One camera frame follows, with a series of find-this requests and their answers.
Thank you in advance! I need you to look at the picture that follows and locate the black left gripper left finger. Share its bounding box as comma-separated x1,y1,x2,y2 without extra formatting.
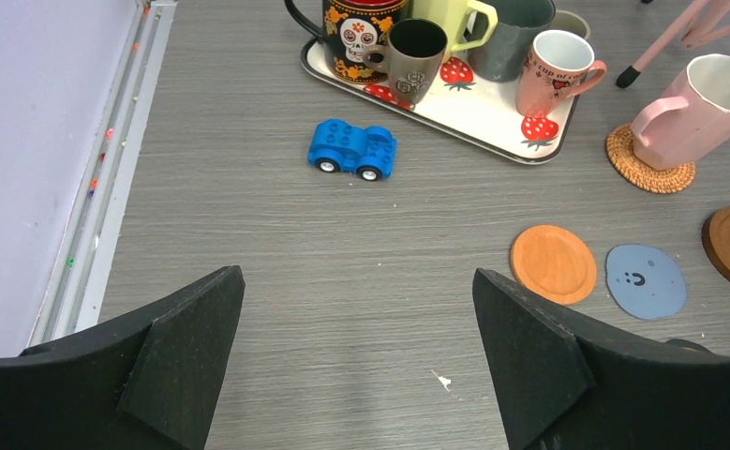
0,266,245,449

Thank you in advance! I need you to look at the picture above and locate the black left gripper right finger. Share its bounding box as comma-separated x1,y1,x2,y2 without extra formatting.
472,268,730,449

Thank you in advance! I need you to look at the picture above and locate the plain orange round coaster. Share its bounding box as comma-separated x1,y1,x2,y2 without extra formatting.
510,224,598,305

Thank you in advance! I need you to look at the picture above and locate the blue smiley foam coaster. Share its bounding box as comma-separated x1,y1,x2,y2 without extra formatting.
605,244,687,321

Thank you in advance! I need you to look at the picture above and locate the woven orange rattan coaster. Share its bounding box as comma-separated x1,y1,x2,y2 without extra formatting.
605,124,696,194

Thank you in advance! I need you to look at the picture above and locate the pink handled floral mug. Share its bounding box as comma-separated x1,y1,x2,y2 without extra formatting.
515,29,607,118

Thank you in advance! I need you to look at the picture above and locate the pink music stand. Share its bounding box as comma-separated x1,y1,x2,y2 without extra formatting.
615,0,730,88

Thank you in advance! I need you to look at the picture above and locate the grey small mug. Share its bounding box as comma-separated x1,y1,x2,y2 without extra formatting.
549,9,591,40

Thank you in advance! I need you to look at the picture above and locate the dark teal mug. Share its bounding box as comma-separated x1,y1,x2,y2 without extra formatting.
468,0,556,83

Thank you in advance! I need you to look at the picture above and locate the white serving tray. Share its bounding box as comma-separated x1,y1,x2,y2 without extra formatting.
300,39,578,165

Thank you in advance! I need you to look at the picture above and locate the blue toy car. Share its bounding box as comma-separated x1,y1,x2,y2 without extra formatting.
307,119,397,182

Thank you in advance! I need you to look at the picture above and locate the cream white mug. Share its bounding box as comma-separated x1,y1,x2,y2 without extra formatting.
410,0,499,63

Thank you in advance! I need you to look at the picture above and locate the black small mug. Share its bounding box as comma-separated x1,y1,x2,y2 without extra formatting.
363,18,448,104

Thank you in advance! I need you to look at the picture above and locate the red black mug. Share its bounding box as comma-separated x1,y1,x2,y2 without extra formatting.
284,0,410,84

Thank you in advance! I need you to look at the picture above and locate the aluminium table edge rail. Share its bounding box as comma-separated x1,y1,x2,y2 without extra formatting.
27,1,178,346

